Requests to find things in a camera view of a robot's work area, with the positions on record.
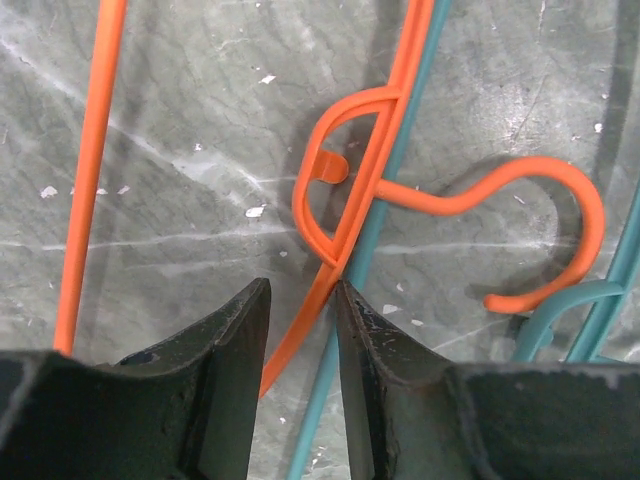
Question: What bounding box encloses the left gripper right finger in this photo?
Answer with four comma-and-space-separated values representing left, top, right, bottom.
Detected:
335, 281, 639, 479

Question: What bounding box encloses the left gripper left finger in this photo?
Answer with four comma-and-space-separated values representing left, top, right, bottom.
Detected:
1, 278, 271, 479

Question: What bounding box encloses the orange plastic hanger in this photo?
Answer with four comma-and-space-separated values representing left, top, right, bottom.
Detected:
53, 1, 605, 390

